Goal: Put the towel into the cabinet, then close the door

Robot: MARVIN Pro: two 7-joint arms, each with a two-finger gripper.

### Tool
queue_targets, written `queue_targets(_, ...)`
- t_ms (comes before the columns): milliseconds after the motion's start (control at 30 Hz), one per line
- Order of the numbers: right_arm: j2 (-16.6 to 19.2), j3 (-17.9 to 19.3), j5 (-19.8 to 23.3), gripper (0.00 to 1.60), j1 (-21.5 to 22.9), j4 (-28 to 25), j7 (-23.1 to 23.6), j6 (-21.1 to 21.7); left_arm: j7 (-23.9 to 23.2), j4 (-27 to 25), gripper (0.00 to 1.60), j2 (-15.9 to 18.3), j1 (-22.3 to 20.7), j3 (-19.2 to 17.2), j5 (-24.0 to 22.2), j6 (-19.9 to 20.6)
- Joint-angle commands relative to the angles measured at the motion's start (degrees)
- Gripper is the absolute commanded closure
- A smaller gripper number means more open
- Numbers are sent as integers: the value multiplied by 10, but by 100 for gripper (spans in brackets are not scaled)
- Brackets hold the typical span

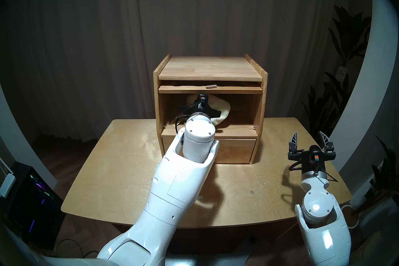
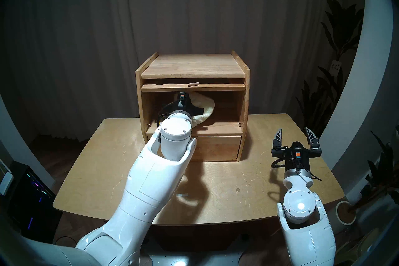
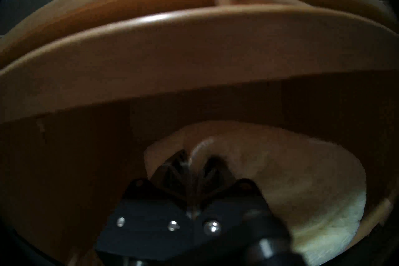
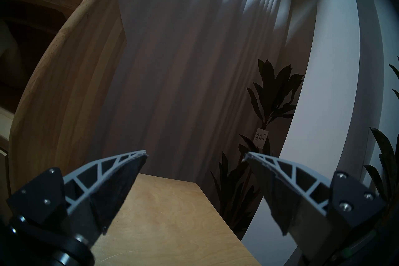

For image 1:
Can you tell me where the small dark potted plant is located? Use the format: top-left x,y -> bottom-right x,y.
358,136 -> 399,216

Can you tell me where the wooden cabinet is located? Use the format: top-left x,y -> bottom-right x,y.
153,53 -> 268,164

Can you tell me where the white wall box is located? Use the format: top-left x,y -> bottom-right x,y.
0,156 -> 16,198

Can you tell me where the grey pleated curtain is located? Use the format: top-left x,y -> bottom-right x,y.
0,0 -> 371,141

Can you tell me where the black computer tower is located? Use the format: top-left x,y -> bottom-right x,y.
6,162 -> 66,249

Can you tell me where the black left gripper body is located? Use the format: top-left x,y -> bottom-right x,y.
180,101 -> 222,118

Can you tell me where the wooden flip door with knob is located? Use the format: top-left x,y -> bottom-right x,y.
158,84 -> 263,94

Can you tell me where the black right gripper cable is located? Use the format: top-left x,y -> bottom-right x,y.
288,161 -> 339,183

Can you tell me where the black floor cable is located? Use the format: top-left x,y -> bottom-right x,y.
55,239 -> 98,258

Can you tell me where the cream terry towel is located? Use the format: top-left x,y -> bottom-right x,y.
170,94 -> 231,128

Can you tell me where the white plant pot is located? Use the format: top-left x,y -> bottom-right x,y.
341,205 -> 361,229

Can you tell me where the tall dark leafy plant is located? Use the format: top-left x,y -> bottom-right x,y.
302,4 -> 373,144

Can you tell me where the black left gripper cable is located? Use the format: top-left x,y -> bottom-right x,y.
175,114 -> 189,135

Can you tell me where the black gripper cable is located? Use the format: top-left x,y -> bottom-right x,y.
288,161 -> 339,183
175,114 -> 189,135

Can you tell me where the white curved arch pillar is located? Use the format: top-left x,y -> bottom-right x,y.
0,85 -> 58,188
323,0 -> 397,172

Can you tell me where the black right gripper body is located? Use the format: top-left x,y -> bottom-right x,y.
287,145 -> 337,175

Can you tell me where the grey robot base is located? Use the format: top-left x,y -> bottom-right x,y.
165,253 -> 250,266

